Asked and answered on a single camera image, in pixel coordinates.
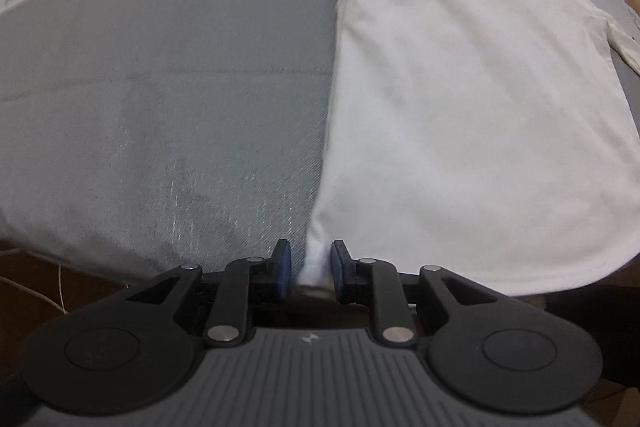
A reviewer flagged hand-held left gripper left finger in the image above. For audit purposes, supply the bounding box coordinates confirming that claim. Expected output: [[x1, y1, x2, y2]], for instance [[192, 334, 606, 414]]
[[123, 239, 292, 348]]

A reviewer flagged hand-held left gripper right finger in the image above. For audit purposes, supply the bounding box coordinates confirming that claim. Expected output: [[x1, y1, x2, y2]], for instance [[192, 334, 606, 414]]
[[330, 239, 496, 348]]

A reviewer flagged white long-sleeved shirt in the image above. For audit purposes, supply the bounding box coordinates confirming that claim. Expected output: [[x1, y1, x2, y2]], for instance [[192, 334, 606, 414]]
[[72, 0, 640, 298]]

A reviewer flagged grey blanket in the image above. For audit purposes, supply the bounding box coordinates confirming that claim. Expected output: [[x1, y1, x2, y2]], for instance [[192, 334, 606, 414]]
[[0, 0, 344, 282]]

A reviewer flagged thin white cable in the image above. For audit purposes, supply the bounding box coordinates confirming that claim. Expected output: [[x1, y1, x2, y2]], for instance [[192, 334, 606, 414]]
[[0, 249, 69, 316]]

